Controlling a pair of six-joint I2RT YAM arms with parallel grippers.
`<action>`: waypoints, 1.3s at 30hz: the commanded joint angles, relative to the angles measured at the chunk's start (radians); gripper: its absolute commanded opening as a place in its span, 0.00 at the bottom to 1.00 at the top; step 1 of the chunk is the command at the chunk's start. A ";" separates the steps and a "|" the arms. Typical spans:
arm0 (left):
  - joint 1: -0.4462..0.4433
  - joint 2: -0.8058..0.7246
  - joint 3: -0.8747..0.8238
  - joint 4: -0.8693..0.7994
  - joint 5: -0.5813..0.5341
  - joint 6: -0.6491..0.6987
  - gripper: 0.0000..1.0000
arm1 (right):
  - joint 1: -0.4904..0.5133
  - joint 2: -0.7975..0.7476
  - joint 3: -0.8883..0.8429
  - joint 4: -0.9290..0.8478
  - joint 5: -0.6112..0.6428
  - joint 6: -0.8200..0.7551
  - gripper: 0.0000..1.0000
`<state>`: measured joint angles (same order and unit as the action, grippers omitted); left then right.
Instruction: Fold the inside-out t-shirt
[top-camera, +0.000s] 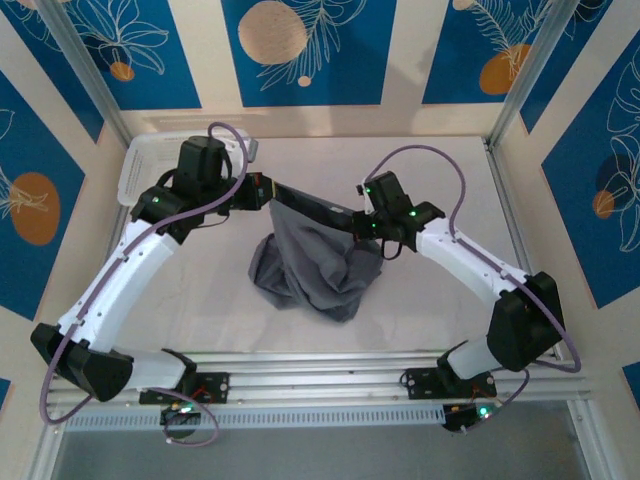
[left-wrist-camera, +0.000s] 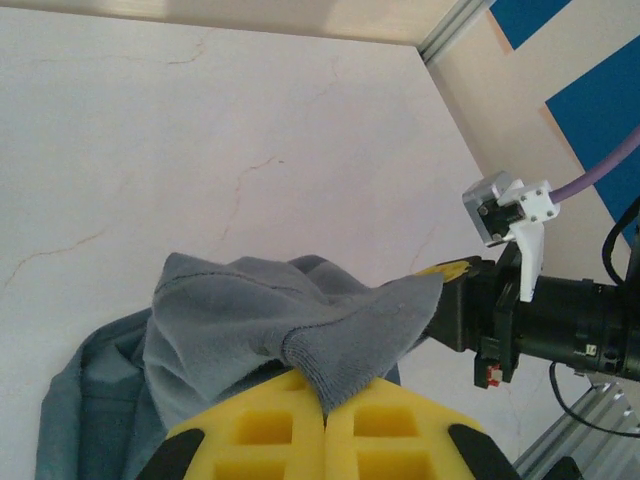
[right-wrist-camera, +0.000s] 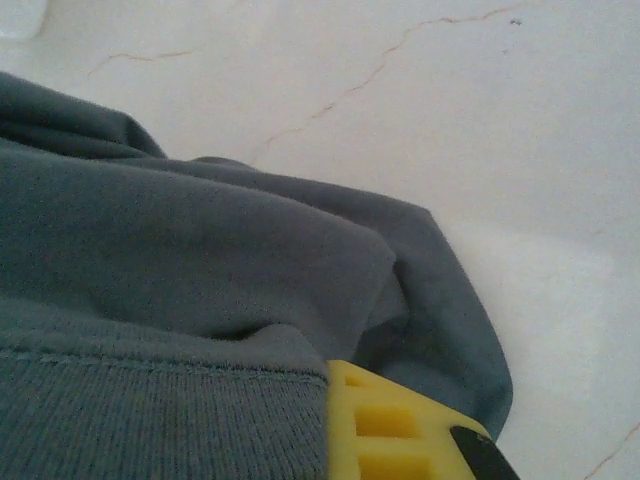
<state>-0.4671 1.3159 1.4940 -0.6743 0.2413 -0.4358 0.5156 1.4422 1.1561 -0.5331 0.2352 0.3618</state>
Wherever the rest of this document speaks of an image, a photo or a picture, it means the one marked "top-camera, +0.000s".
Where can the white perforated plastic basket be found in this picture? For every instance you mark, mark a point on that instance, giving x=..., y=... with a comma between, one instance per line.
x=145, y=165

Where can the grey t-shirt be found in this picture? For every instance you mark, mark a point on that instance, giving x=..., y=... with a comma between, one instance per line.
x=310, y=270

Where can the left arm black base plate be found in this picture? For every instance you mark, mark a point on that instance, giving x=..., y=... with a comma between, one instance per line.
x=215, y=387

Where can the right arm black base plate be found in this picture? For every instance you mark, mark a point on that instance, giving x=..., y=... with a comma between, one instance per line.
x=420, y=382

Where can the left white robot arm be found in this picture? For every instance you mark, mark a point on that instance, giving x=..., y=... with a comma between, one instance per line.
x=120, y=285

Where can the aluminium frame post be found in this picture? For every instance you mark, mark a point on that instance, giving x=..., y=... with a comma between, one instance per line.
x=537, y=55
x=85, y=65

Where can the aluminium frame bar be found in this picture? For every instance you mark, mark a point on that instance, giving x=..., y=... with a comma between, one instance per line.
x=47, y=455
x=585, y=440

